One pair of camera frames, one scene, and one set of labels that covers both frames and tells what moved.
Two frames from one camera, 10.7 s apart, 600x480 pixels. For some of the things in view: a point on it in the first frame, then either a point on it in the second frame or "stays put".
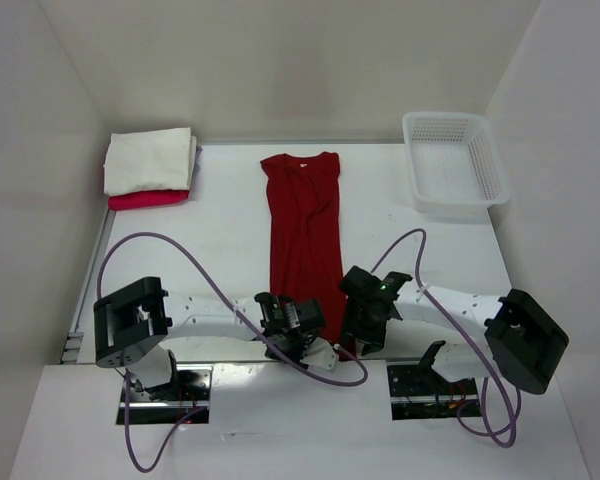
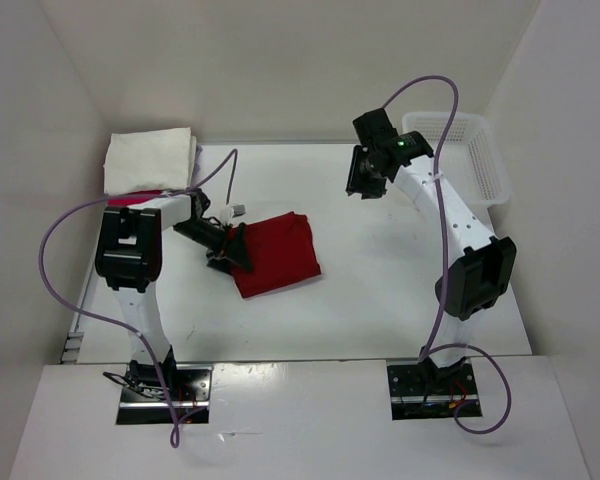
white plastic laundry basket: [455, 171] stays put
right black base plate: [421, 392] stays put
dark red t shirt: [306, 257] to [281, 250]
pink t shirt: [148, 198] stays put
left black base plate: [190, 393] stays put
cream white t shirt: [151, 159] stays put
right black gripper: [374, 339] to [356, 184]
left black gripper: [305, 338] to [238, 254]
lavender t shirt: [197, 166] stays put
